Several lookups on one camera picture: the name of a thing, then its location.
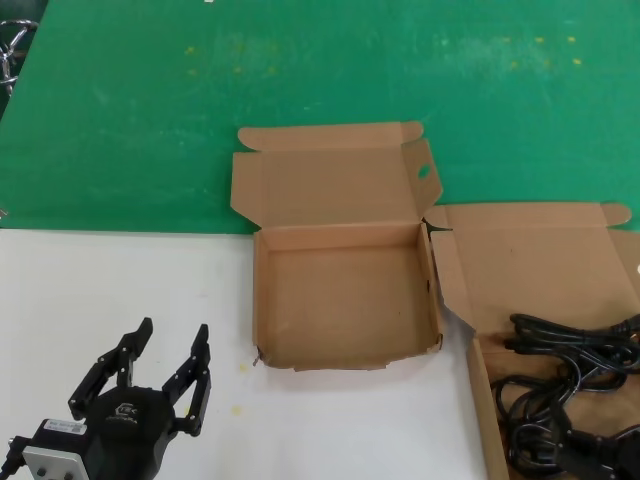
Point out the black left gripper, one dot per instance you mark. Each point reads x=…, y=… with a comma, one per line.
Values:
x=130, y=425

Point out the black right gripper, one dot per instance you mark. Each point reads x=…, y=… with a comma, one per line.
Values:
x=625, y=467

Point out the open cardboard box with hole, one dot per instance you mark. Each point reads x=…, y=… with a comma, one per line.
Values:
x=345, y=300

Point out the green table mat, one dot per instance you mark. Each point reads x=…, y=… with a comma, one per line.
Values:
x=150, y=125

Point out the chrome metal frame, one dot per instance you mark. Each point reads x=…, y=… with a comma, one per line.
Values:
x=20, y=35

